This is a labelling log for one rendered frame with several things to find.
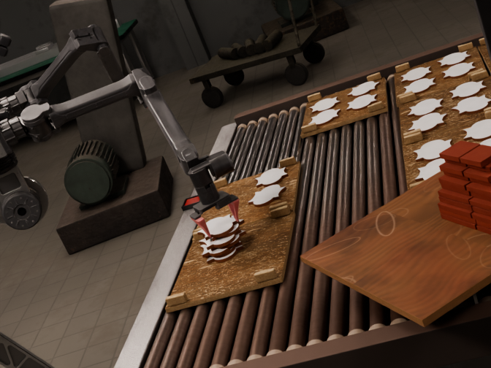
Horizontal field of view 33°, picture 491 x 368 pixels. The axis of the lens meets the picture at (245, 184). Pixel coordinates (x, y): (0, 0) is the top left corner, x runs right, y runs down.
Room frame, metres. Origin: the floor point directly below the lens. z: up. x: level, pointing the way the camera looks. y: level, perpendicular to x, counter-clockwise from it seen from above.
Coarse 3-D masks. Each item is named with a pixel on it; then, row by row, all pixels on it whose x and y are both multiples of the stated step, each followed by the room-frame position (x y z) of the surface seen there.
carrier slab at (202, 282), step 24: (288, 216) 2.35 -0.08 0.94; (240, 240) 2.32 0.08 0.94; (264, 240) 2.25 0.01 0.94; (288, 240) 2.19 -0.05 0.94; (192, 264) 2.30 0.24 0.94; (216, 264) 2.23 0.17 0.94; (240, 264) 2.16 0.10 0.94; (264, 264) 2.10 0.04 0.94; (192, 288) 2.14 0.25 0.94; (216, 288) 2.08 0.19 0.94; (240, 288) 2.02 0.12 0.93; (168, 312) 2.08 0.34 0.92
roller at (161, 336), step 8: (240, 128) 3.53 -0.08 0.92; (240, 136) 3.44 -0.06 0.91; (232, 144) 3.35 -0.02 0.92; (240, 144) 3.37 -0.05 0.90; (232, 152) 3.25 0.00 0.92; (232, 160) 3.18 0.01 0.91; (224, 176) 3.01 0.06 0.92; (176, 312) 2.09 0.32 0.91; (168, 320) 2.05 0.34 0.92; (176, 320) 2.06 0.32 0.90; (160, 328) 2.02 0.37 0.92; (168, 328) 2.01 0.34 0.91; (160, 336) 1.97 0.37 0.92; (168, 336) 1.98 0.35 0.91; (160, 344) 1.94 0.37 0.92; (152, 352) 1.91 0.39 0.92; (160, 352) 1.91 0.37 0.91; (152, 360) 1.87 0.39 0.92; (160, 360) 1.88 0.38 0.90
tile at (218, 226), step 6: (228, 216) 2.35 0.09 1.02; (210, 222) 2.36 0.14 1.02; (216, 222) 2.34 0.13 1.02; (222, 222) 2.32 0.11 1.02; (228, 222) 2.30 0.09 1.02; (234, 222) 2.29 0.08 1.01; (210, 228) 2.31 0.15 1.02; (216, 228) 2.29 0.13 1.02; (222, 228) 2.28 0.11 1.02; (228, 228) 2.26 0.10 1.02; (198, 234) 2.33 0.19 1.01; (204, 234) 2.30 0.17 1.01; (210, 234) 2.27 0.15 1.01; (216, 234) 2.25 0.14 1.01; (222, 234) 2.24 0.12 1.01
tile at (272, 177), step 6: (276, 168) 2.78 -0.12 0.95; (264, 174) 2.77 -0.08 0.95; (270, 174) 2.74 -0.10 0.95; (276, 174) 2.72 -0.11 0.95; (282, 174) 2.70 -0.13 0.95; (258, 180) 2.73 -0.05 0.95; (264, 180) 2.70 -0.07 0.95; (270, 180) 2.68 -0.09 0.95; (276, 180) 2.66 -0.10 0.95; (258, 186) 2.69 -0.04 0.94; (264, 186) 2.67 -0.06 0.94
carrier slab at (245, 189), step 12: (288, 168) 2.76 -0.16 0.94; (240, 180) 2.83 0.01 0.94; (252, 180) 2.79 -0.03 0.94; (288, 180) 2.65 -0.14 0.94; (228, 192) 2.77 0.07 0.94; (240, 192) 2.72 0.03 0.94; (252, 192) 2.67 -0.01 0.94; (288, 192) 2.54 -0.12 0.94; (240, 204) 2.61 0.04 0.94; (252, 204) 2.57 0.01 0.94; (288, 204) 2.44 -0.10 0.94; (204, 216) 2.64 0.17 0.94; (216, 216) 2.59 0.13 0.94; (240, 216) 2.51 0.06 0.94; (252, 216) 2.47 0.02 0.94; (264, 216) 2.43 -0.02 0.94; (192, 240) 2.48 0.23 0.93
